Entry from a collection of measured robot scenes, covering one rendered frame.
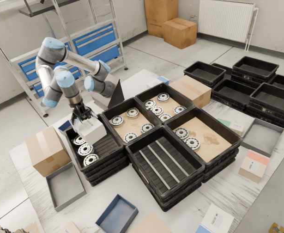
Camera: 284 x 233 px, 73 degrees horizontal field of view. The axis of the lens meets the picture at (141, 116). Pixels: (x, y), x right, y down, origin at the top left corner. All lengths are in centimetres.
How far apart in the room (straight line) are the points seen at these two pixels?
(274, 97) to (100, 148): 179
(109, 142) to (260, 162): 99
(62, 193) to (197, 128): 103
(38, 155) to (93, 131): 58
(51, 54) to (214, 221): 133
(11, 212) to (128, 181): 153
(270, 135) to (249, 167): 40
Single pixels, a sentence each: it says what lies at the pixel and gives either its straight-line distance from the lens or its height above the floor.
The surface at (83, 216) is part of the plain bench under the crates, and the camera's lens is 136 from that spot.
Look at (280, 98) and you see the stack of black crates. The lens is 238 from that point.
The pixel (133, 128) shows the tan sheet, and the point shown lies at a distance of 145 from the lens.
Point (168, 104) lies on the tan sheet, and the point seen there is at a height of 83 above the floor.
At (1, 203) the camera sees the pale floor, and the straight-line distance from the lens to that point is 273.
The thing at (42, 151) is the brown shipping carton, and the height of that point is 86.
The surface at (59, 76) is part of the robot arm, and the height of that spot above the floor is 147.
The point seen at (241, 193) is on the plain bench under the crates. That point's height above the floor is 70.
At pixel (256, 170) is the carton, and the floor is 77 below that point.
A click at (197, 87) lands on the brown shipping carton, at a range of 173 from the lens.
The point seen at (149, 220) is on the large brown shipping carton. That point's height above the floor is 90.
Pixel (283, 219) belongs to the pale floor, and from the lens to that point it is 218.
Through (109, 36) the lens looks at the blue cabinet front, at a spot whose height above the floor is 70.
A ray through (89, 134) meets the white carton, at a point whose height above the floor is 113.
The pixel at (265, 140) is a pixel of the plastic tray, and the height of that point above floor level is 70.
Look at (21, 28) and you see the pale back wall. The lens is 382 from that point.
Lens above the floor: 189
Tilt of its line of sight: 44 degrees down
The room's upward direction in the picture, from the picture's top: 11 degrees counter-clockwise
